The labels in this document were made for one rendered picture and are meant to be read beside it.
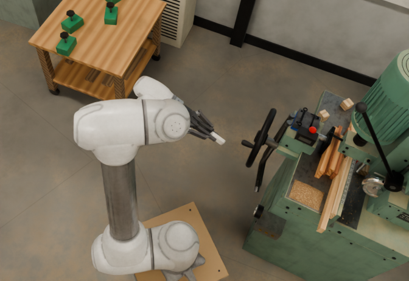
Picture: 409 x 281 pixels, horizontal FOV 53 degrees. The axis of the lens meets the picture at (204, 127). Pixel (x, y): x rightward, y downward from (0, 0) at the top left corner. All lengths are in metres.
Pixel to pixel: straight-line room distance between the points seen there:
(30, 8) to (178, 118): 2.23
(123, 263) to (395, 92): 1.06
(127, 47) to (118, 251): 1.31
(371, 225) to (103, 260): 1.08
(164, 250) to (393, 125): 0.89
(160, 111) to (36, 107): 1.87
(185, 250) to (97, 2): 1.71
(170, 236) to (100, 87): 1.43
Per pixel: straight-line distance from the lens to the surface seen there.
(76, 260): 2.46
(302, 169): 1.74
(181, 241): 1.54
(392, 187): 1.60
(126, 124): 1.12
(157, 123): 1.11
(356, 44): 3.17
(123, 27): 2.58
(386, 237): 1.90
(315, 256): 2.21
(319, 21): 3.07
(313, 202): 1.68
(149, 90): 1.69
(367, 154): 1.69
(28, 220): 2.58
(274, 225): 1.92
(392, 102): 1.39
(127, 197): 1.34
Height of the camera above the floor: 2.37
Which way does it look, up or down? 58 degrees down
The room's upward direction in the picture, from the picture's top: 14 degrees clockwise
